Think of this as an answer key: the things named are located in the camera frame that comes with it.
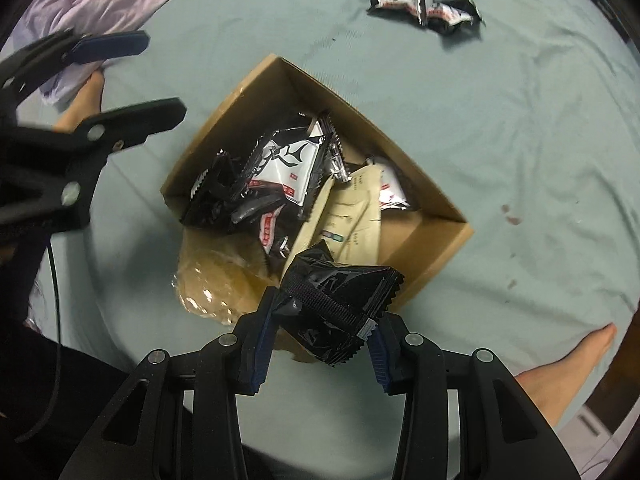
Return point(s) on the white storage box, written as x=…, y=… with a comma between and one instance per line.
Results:
x=595, y=427

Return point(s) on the brown cardboard box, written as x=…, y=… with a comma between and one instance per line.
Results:
x=320, y=95

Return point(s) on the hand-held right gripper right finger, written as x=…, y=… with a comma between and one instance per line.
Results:
x=380, y=362

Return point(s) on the beige printed sachet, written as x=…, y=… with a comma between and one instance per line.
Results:
x=340, y=220

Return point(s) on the person's foot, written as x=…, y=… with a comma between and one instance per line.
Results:
x=85, y=100
x=560, y=375

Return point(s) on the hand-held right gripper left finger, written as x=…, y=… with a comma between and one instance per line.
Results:
x=260, y=352

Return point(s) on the pile of black white packets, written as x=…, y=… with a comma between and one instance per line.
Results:
x=285, y=165

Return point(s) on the person's left foot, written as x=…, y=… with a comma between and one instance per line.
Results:
x=85, y=100

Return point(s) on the person's right foot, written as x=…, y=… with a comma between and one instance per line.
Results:
x=560, y=375

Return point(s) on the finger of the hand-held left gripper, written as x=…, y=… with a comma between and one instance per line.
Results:
x=110, y=45
x=135, y=120

